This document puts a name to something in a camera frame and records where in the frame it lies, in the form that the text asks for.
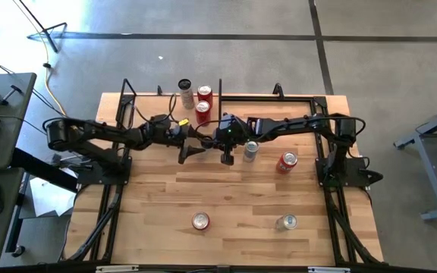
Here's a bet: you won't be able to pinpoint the red Coca-Cola can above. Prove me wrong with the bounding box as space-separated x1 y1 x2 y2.
196 84 214 105
194 100 212 127

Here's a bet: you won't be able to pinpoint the red Fanta strawberry can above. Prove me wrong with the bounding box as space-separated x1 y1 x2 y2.
275 151 299 175
191 211 211 231

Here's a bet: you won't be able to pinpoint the blue silver Red Bull can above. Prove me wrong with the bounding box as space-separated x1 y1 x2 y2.
243 140 260 163
275 213 299 231

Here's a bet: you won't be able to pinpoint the black desk leg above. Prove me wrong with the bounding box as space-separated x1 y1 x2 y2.
11 146 79 193

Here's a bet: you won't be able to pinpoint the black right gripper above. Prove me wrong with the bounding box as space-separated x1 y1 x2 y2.
213 112 250 166

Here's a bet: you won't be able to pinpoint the black metal rig frame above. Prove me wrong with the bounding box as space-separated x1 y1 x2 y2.
61 78 385 266

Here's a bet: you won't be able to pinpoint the white paper sheets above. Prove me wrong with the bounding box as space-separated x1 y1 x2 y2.
19 176 78 220

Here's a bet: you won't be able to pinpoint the black tripod stand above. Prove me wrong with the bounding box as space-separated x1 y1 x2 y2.
15 0 68 54

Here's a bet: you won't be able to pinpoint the grey metal cart frame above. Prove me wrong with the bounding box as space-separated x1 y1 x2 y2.
392 98 437 221

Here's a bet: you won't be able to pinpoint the white bracket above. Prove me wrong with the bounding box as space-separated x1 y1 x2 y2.
96 265 140 273
308 266 351 273

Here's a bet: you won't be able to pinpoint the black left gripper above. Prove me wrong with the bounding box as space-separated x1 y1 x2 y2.
148 113 214 165

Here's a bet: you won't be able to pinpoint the black vertical post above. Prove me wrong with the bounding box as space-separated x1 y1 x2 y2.
217 78 223 140

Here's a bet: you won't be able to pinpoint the yellow floor cable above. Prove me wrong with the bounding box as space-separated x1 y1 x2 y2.
13 0 71 118

